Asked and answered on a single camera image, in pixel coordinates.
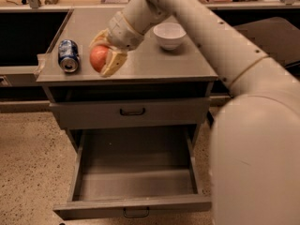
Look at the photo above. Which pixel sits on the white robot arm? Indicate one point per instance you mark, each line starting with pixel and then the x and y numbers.
pixel 255 141

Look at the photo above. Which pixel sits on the blue soda can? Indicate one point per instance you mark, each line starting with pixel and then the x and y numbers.
pixel 68 56

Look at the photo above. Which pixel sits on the grey drawer cabinet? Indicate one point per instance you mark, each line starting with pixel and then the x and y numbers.
pixel 149 72

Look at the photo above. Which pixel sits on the red apple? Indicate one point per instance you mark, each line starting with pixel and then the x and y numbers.
pixel 98 57

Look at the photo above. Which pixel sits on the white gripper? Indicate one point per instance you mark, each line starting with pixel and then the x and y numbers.
pixel 124 32

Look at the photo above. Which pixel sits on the white ceramic bowl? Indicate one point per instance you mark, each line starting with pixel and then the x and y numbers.
pixel 169 35

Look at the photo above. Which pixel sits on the closed grey upper drawer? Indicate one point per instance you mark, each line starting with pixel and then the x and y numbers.
pixel 131 113

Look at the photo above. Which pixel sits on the open grey lower drawer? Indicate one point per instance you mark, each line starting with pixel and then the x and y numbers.
pixel 134 172

